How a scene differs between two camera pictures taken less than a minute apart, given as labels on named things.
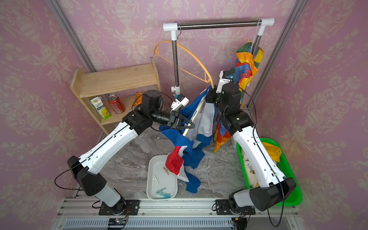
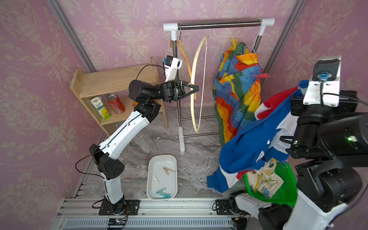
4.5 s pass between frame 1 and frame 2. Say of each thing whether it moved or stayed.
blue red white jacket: moved
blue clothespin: stayed
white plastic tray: stayed
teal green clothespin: stayed
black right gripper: moved
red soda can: stayed
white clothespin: stayed
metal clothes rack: stayed
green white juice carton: stayed
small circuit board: stayed
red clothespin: moved
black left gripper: moved
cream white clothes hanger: moved
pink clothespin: stayed
